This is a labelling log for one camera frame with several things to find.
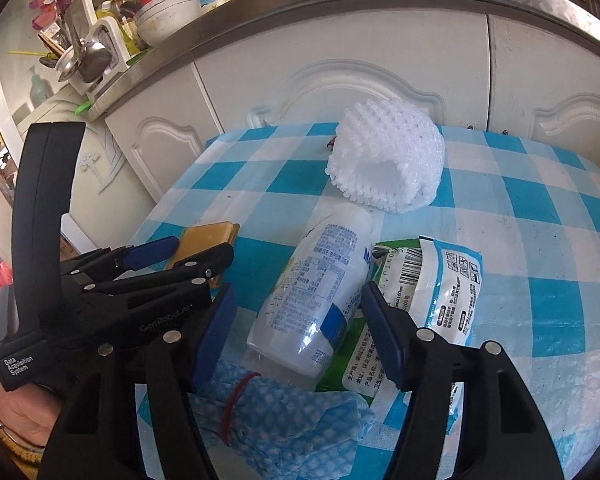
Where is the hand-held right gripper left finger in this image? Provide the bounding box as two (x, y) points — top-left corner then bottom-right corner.
(36, 282), (238, 480)

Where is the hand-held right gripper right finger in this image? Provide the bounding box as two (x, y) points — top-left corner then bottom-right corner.
(361, 282), (551, 480)

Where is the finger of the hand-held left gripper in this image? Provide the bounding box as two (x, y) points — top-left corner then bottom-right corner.
(82, 243), (236, 294)
(61, 236), (181, 274)

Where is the gold brown small box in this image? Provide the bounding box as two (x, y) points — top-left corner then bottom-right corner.
(171, 221), (239, 268)

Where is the clear plastic bottle blue label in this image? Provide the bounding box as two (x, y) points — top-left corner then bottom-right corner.
(246, 203), (375, 377)

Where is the green white wipes packet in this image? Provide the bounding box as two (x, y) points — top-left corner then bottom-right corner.
(314, 239), (465, 428)

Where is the white blue wipes packet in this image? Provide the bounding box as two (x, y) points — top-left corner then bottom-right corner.
(380, 234), (484, 347)

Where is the blue dotted cleaning cloth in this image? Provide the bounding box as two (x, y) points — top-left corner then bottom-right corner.
(187, 357), (375, 478)

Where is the steel ladle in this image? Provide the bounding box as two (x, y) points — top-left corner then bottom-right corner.
(57, 40), (112, 83)

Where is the blue white checked tablecloth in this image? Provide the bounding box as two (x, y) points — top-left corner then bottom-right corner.
(130, 125), (600, 480)

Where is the bundle of wooden chopsticks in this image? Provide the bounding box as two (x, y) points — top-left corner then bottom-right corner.
(7, 30), (68, 68)

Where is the white foam fruit net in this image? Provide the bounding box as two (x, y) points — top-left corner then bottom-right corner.
(327, 100), (447, 214)

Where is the white spice rack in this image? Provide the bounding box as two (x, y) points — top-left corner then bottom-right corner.
(72, 0), (131, 96)

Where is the row of seasoning bottles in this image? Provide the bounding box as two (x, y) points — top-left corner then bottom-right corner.
(94, 0), (193, 43)

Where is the large white bowl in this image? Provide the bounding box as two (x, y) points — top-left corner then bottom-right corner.
(136, 0), (201, 47)

